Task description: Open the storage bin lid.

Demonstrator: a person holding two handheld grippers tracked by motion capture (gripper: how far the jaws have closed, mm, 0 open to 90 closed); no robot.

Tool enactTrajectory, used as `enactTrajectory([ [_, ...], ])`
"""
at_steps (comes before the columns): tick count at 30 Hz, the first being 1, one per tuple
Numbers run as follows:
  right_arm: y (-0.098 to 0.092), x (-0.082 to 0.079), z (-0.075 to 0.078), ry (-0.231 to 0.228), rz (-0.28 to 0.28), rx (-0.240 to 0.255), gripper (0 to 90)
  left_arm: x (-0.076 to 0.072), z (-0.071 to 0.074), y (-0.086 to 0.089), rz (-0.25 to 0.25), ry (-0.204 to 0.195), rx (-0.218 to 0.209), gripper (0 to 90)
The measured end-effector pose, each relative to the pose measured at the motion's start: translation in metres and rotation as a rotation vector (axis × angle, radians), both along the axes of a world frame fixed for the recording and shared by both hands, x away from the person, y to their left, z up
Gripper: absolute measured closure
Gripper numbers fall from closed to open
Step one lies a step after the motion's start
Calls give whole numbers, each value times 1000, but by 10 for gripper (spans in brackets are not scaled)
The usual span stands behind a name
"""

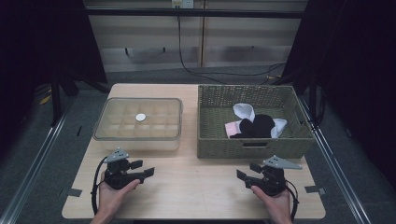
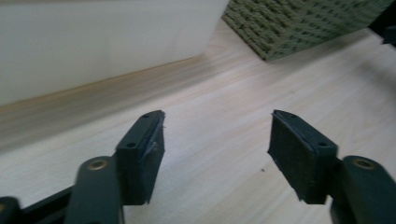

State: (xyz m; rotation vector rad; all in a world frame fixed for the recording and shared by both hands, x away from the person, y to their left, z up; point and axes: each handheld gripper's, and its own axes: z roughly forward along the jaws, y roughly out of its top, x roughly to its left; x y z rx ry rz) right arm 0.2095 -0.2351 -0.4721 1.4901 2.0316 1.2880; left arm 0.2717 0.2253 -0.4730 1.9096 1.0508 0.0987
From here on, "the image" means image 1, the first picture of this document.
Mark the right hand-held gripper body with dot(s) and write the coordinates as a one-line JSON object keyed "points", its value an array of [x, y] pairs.
{"points": [[271, 183]]}

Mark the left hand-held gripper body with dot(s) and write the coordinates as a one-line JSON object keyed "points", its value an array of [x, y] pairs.
{"points": [[116, 179]]}

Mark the cream compartment storage box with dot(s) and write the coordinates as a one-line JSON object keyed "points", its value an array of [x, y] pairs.
{"points": [[137, 144]]}

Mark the green woven basket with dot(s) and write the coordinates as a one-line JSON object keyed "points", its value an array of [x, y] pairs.
{"points": [[218, 146]]}

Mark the clear plastic lid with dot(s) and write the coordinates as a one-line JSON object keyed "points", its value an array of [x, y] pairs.
{"points": [[124, 109]]}

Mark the person's left hand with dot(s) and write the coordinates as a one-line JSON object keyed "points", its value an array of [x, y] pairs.
{"points": [[112, 199]]}

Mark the person's right hand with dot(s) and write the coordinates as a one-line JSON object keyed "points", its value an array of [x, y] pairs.
{"points": [[275, 203]]}

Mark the black tape strip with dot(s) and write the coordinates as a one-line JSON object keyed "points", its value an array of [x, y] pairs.
{"points": [[74, 192], [313, 189]]}

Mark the pink sock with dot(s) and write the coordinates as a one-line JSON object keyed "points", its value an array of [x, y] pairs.
{"points": [[230, 129]]}

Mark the black metal stand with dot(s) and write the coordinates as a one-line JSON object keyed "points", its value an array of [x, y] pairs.
{"points": [[56, 99], [313, 99]]}

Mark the pale cabinet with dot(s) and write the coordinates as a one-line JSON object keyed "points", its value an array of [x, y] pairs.
{"points": [[140, 31], [249, 31]]}

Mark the black curtain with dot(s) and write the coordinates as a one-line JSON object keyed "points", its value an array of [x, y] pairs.
{"points": [[31, 46], [358, 62]]}

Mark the black metal crossbar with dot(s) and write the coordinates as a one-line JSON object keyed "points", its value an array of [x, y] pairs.
{"points": [[186, 13]]}

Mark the metal floor rail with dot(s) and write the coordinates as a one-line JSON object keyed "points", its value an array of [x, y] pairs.
{"points": [[341, 174], [31, 171]]}

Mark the white wall socket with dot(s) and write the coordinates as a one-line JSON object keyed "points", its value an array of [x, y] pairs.
{"points": [[183, 3]]}

